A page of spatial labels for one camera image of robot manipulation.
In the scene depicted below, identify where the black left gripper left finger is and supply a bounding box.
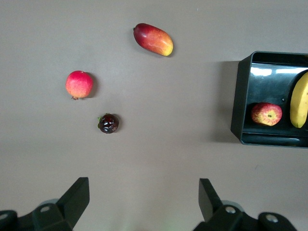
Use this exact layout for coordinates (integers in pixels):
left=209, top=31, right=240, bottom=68
left=0, top=177, right=90, bottom=231

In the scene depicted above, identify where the black plastic box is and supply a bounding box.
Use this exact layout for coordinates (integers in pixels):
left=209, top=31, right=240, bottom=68
left=230, top=51, right=308, bottom=149

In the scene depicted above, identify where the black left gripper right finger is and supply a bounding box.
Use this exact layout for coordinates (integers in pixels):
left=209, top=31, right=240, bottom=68
left=193, top=178, right=299, bottom=231

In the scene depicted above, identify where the red yellow apple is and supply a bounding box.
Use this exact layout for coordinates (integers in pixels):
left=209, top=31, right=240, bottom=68
left=251, top=102, right=283, bottom=127

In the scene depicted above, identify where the brown table mat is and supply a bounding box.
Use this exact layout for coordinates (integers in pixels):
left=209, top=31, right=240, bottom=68
left=0, top=0, right=308, bottom=231

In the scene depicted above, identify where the yellow banana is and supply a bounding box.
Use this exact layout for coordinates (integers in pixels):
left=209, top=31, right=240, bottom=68
left=289, top=71, right=308, bottom=128

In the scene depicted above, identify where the round red apple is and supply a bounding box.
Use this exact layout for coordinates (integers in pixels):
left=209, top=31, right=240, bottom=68
left=65, top=70, right=94, bottom=101

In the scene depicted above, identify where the red yellow mango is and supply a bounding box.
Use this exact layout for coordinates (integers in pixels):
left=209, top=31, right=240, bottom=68
left=133, top=23, right=174, bottom=57

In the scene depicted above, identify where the dark purple mangosteen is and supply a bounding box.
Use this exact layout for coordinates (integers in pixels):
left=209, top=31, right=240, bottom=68
left=97, top=113, right=119, bottom=134

